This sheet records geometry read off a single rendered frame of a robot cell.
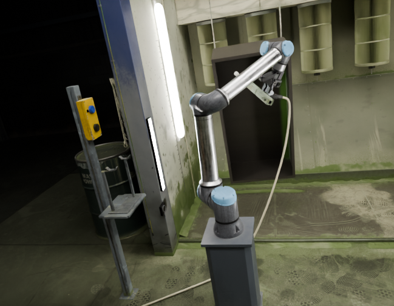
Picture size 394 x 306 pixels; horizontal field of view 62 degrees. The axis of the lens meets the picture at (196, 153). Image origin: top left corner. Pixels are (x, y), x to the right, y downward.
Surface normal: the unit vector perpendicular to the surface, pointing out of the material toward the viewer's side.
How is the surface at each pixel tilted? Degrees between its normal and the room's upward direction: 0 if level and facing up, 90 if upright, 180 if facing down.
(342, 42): 90
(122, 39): 90
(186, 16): 90
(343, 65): 90
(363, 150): 57
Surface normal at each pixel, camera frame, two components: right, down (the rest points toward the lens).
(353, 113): -0.26, -0.22
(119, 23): -0.21, 0.35
